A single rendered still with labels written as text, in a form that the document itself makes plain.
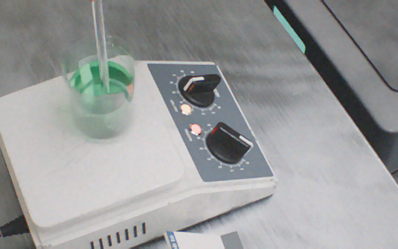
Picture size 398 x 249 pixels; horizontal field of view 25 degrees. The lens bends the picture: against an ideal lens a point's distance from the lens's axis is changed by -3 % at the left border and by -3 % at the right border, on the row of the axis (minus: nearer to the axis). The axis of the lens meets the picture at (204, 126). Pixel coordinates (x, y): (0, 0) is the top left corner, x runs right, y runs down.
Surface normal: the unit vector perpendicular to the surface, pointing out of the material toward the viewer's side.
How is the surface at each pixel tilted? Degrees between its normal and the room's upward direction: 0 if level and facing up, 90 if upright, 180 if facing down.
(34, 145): 0
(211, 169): 30
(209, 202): 90
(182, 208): 90
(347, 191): 0
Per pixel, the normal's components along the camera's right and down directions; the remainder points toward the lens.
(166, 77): 0.48, -0.61
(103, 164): 0.03, -0.51
